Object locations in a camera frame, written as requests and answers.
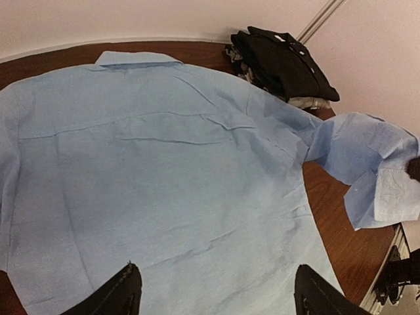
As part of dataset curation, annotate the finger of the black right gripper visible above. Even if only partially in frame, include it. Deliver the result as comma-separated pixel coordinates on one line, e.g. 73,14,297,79
406,157,420,182

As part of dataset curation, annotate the light blue long sleeve shirt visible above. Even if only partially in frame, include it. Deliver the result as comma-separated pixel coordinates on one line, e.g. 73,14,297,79
1,51,419,314

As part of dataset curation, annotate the front aluminium rail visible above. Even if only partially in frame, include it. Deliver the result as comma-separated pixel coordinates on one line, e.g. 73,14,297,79
360,224,410,314

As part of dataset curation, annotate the grey patterned folded shirt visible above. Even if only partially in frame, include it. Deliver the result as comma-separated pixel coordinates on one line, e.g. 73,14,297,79
224,45,331,110

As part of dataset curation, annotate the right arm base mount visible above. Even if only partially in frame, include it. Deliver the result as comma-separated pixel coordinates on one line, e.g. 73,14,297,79
377,249,419,305

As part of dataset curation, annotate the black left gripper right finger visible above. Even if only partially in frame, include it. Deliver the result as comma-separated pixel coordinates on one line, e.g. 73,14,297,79
294,264,369,315

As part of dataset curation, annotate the right aluminium frame post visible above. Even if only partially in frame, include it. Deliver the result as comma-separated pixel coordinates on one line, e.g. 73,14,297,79
297,0,346,44

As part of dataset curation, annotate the black folded polo shirt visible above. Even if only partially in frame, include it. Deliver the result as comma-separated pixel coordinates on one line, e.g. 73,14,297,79
230,26,340,102

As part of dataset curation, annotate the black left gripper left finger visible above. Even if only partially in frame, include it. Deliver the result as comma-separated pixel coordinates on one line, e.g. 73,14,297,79
62,262,142,315

